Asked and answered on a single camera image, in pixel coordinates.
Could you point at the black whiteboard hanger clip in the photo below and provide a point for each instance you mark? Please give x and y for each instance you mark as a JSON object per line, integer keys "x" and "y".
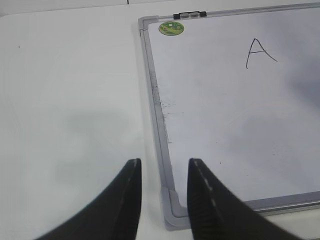
{"x": 190, "y": 14}

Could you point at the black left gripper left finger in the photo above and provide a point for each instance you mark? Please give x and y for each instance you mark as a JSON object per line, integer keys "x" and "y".
{"x": 113, "y": 215}

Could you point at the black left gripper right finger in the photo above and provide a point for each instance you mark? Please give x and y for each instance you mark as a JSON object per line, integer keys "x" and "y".
{"x": 215, "y": 213}

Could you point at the aluminium framed whiteboard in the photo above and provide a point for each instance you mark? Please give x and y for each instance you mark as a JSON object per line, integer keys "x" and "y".
{"x": 239, "y": 89}

